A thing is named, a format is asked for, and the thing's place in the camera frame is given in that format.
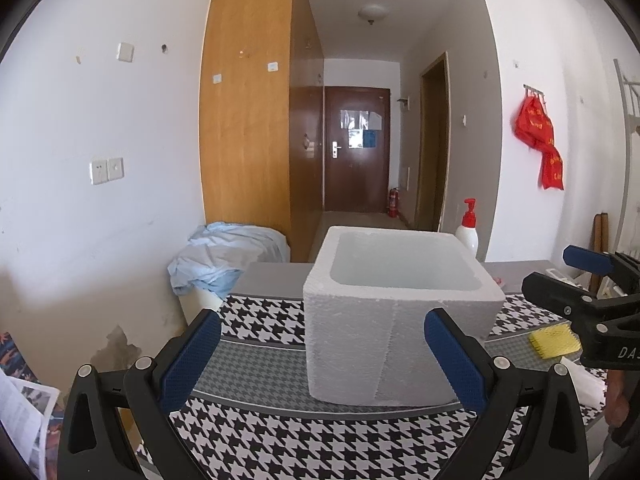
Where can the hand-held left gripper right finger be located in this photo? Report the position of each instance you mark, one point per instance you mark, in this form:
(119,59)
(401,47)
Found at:
(452,355)

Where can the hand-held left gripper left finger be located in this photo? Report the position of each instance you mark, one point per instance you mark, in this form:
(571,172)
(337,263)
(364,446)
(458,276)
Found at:
(192,355)

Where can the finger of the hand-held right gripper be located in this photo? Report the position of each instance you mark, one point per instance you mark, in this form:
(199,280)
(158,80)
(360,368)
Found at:
(555,290)
(587,257)

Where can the white foam box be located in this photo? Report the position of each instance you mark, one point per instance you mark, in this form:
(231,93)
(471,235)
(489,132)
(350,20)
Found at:
(350,335)

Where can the person's right forearm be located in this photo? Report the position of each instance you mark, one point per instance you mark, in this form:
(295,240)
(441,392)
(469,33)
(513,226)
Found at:
(620,400)

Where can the wooden boards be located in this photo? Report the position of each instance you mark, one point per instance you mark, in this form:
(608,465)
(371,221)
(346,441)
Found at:
(601,232)

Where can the white box under bedsheet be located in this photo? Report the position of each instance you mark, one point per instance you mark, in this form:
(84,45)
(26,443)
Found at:
(200,305)

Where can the yellow sponge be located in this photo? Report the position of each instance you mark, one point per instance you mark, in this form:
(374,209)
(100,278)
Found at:
(555,342)

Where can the white foam wrap sheet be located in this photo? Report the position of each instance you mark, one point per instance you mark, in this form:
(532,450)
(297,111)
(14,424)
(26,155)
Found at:
(585,382)

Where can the red plastic bag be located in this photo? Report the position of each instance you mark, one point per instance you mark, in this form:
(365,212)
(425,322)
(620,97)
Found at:
(552,170)
(535,122)

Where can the white lotion bottle red pump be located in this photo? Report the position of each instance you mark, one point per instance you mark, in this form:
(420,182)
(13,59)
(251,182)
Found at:
(467,237)

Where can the light blue bedsheet pile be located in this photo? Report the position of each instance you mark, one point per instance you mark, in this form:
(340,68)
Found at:
(225,250)

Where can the black white houndstooth mat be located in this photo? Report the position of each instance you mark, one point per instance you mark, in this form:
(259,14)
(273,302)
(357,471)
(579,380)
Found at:
(300,440)

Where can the red fire extinguisher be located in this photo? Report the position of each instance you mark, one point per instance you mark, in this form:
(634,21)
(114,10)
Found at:
(394,202)

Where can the colourful printed cloth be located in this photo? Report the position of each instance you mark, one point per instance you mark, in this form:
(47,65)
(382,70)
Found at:
(15,357)

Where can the printed paper sheets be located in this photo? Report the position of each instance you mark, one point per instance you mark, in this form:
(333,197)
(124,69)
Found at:
(25,420)

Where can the wooden side doorway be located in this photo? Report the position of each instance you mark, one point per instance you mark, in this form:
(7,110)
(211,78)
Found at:
(432,150)

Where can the dark brown door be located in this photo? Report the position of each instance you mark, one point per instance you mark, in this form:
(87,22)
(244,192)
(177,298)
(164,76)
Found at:
(357,175)

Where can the wooden wardrobe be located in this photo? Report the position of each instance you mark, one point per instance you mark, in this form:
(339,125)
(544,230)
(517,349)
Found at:
(245,135)

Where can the ceiling lamp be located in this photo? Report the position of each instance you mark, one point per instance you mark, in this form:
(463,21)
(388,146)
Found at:
(372,11)

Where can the white bunk bed frame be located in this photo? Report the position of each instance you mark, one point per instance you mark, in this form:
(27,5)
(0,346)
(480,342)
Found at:
(625,135)

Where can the metal wall hook rack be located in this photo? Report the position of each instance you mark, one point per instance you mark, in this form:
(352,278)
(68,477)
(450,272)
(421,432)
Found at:
(534,90)

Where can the white square wall switch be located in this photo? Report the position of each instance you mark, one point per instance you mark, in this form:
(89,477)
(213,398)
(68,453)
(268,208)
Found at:
(115,168)

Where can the white wall socket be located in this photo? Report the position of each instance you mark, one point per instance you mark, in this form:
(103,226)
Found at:
(99,172)

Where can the wall intercom shelf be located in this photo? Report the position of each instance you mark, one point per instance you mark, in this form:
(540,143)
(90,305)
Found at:
(404,102)

